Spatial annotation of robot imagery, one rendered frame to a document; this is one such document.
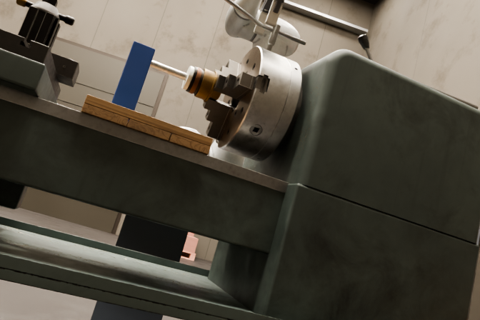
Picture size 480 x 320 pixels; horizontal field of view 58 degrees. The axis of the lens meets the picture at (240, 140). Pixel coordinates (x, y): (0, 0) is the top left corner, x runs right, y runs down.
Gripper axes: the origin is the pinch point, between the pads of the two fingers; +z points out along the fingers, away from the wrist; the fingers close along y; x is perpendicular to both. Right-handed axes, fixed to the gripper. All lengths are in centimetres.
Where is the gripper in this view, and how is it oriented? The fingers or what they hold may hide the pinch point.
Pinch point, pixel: (264, 26)
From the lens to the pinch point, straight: 131.4
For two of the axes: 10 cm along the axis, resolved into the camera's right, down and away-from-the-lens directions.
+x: 9.2, 3.3, 2.1
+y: 2.1, 0.5, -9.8
